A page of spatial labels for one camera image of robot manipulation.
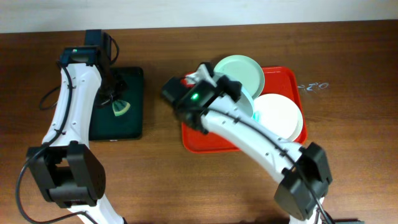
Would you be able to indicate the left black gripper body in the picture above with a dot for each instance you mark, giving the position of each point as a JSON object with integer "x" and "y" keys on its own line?
{"x": 112, "y": 90}

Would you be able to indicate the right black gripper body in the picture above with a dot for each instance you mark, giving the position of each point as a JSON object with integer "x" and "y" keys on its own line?
{"x": 204, "y": 70}

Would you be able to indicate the green yellow sponge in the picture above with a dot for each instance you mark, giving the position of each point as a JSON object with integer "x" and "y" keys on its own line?
{"x": 120, "y": 107}

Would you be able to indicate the light blue plate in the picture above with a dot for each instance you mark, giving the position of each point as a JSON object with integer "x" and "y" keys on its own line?
{"x": 245, "y": 103}

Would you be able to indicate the pale green plate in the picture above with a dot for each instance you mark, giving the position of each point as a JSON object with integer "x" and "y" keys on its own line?
{"x": 244, "y": 69}

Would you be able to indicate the white plate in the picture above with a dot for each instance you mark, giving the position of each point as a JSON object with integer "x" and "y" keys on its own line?
{"x": 279, "y": 114}

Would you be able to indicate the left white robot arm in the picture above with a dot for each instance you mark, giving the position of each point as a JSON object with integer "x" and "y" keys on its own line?
{"x": 63, "y": 167}

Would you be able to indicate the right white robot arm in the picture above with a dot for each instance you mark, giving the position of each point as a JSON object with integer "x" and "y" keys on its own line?
{"x": 302, "y": 173}

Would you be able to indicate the black water tray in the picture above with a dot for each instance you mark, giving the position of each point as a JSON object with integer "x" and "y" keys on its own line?
{"x": 105, "y": 126}

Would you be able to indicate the red serving tray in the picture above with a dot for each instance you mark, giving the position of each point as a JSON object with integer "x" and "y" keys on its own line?
{"x": 279, "y": 80}

